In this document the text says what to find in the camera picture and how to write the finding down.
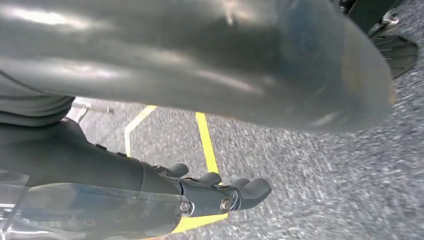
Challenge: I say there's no yellow floor tape square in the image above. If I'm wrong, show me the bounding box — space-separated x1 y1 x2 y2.
123 104 230 240

